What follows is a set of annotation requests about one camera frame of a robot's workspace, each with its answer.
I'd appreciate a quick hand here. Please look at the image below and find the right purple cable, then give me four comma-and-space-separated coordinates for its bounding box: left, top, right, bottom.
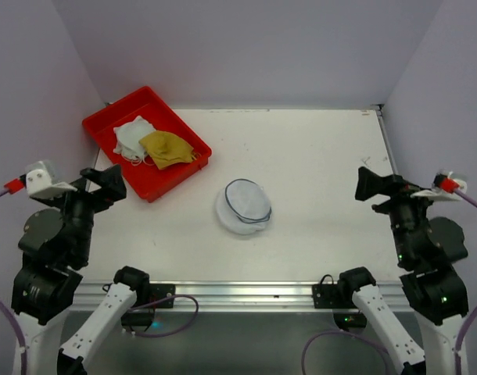
300, 179, 477, 375

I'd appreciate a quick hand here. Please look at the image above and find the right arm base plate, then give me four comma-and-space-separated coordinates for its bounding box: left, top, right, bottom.
311, 274, 368, 332

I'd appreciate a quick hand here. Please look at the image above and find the yellow garment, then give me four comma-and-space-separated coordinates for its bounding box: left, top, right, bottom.
140, 130, 200, 170

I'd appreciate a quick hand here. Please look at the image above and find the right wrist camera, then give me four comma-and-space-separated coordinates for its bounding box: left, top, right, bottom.
410, 170, 468, 202

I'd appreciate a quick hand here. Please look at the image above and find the white bra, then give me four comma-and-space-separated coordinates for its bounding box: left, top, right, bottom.
113, 116, 156, 166

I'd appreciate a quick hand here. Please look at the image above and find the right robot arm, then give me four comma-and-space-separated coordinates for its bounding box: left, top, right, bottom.
337, 166, 469, 374

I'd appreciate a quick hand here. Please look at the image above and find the white mesh laundry bag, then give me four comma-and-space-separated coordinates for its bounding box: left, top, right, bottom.
215, 178, 273, 236

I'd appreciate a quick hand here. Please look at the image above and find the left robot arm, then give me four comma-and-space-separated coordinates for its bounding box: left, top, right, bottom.
11, 160, 149, 374

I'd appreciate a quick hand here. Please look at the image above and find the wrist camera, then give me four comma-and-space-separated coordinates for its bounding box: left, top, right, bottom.
410, 170, 468, 202
24, 160, 77, 199

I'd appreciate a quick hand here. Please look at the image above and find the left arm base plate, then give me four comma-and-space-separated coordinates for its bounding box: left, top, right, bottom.
120, 281, 178, 328

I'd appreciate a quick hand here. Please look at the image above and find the red plastic tray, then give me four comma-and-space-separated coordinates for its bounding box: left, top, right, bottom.
83, 86, 212, 202

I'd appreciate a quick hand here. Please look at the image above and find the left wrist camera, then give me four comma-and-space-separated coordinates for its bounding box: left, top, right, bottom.
24, 160, 77, 199

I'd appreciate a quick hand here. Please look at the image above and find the aluminium table rail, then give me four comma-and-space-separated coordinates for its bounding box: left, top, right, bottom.
71, 280, 412, 313

